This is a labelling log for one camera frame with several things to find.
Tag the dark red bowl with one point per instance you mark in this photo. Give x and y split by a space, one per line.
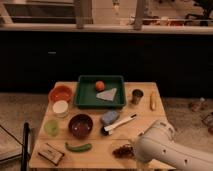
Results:
80 126

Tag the dark red grape bunch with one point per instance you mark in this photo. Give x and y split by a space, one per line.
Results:
125 151

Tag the green plastic tray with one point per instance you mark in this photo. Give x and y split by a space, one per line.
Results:
86 94

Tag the orange plastic bowl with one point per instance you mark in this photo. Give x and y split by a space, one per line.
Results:
61 92

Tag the blue sponge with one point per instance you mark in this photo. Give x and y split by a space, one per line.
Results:
109 117

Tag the grey folded cloth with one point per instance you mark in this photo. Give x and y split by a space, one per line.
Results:
107 95

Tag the white handled brush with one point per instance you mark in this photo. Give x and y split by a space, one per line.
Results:
107 130

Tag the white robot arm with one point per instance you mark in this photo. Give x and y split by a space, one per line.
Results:
157 143

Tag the metal cup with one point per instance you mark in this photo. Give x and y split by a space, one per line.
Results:
137 94

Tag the green chili pepper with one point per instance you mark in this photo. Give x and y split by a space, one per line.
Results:
81 148

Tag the yellow banana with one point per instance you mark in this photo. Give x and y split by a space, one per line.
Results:
153 102

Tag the light green cup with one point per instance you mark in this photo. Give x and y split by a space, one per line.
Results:
51 127

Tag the white round container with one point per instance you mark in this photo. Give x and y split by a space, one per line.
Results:
60 108

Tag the orange tomato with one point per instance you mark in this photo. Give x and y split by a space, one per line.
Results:
99 85

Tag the black chair frame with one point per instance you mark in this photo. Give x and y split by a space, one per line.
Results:
25 154

